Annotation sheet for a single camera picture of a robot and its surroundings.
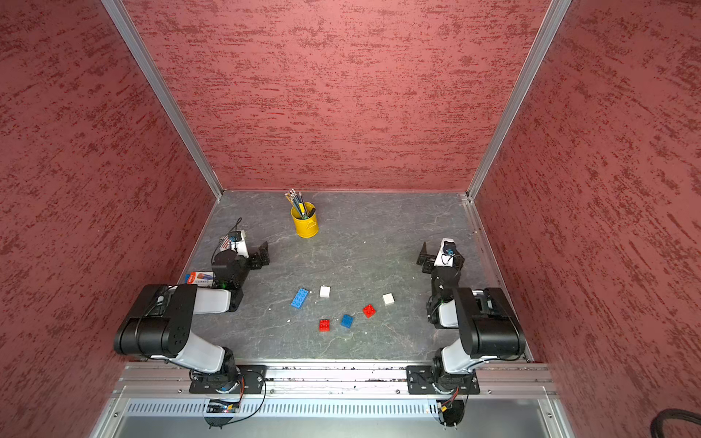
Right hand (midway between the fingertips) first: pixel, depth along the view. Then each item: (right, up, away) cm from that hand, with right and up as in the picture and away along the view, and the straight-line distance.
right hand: (437, 247), depth 90 cm
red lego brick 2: (-23, -20, -5) cm, 31 cm away
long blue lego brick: (-46, -16, -2) cm, 49 cm away
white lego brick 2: (-17, -17, -2) cm, 24 cm away
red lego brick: (-37, -24, -7) cm, 45 cm away
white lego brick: (-38, -15, -1) cm, 41 cm away
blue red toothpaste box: (-82, -11, +2) cm, 83 cm away
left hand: (-64, 0, +4) cm, 64 cm away
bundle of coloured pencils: (-49, +16, +7) cm, 52 cm away
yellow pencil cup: (-46, +7, +9) cm, 48 cm away
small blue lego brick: (-30, -22, -7) cm, 38 cm away
